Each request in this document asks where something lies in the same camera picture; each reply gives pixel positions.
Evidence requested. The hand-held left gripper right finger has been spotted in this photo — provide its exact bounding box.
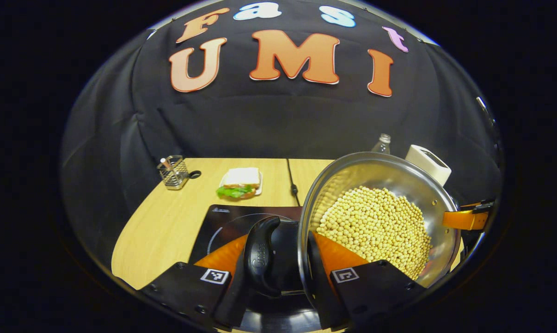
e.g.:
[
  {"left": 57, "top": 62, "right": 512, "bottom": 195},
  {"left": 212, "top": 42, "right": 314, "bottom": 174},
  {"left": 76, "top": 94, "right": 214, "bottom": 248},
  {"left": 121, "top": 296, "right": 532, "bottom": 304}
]
[{"left": 306, "top": 230, "right": 428, "bottom": 330}]

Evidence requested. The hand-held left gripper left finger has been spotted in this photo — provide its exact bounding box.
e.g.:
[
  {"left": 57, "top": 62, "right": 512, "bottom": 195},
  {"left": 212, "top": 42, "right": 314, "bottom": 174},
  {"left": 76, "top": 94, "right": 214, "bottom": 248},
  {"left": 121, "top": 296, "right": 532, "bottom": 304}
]
[{"left": 137, "top": 229, "right": 251, "bottom": 330}]

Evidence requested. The black induction cooktop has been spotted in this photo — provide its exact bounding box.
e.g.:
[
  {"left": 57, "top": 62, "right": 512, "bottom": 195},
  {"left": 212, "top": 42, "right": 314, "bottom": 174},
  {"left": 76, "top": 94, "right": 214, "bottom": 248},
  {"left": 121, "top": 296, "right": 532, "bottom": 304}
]
[{"left": 188, "top": 205, "right": 334, "bottom": 333}]

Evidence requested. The pile of yellow soybeans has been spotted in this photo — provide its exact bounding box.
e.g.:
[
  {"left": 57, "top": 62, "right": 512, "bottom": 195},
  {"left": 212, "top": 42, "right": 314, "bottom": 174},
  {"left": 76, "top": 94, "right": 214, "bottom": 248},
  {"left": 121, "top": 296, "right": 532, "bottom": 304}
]
[{"left": 316, "top": 186, "right": 432, "bottom": 280}]

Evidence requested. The steel pot with black handle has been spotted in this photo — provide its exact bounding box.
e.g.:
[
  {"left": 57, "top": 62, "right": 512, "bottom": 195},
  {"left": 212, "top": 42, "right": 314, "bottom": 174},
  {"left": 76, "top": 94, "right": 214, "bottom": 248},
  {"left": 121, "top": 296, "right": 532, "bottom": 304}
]
[{"left": 244, "top": 152, "right": 462, "bottom": 299}]

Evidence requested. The white toaster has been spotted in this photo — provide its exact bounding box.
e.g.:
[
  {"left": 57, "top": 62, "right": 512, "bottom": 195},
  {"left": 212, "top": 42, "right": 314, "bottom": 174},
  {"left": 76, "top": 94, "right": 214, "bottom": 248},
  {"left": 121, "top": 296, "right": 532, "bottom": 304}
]
[{"left": 404, "top": 145, "right": 452, "bottom": 186}]

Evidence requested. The clear plastic bottle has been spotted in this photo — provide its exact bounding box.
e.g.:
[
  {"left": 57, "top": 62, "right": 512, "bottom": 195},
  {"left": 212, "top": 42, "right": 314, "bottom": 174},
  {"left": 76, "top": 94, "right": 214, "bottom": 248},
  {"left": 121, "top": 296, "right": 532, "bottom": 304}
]
[{"left": 371, "top": 133, "right": 392, "bottom": 154}]

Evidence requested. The sandwich with lettuce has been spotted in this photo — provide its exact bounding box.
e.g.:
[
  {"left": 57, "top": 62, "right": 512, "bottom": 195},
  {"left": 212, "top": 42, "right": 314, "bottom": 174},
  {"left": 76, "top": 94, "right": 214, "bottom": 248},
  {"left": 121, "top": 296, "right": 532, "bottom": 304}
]
[{"left": 216, "top": 167, "right": 261, "bottom": 199}]

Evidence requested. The black backdrop cloth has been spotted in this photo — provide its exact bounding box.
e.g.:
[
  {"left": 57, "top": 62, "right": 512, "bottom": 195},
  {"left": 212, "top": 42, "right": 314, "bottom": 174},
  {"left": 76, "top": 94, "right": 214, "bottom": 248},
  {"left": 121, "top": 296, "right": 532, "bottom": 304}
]
[{"left": 60, "top": 0, "right": 503, "bottom": 259}]

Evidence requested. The black power cable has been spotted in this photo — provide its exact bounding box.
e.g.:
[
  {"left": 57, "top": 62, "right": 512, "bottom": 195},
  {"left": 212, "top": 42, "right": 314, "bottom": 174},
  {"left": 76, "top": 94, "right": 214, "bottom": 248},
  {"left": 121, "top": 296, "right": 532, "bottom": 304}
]
[{"left": 286, "top": 159, "right": 303, "bottom": 207}]

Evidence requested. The metal wire basket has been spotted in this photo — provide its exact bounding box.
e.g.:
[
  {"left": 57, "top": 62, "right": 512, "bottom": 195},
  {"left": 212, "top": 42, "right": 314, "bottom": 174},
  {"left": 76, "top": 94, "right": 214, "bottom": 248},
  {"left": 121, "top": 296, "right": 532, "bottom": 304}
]
[{"left": 157, "top": 155, "right": 190, "bottom": 191}]

